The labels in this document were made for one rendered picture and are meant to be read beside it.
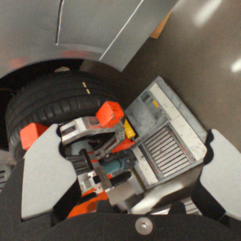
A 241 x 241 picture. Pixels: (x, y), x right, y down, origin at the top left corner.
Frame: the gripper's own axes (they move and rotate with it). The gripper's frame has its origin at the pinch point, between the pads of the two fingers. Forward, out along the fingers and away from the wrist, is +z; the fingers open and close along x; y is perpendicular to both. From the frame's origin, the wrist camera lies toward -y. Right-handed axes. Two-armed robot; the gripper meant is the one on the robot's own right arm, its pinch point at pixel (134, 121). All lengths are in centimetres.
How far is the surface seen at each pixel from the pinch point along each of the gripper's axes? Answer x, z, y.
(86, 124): -16.1, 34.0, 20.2
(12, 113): -49, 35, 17
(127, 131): 1, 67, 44
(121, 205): -2, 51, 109
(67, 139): -22.3, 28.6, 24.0
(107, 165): -12, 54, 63
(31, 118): -35.9, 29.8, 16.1
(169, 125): 38, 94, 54
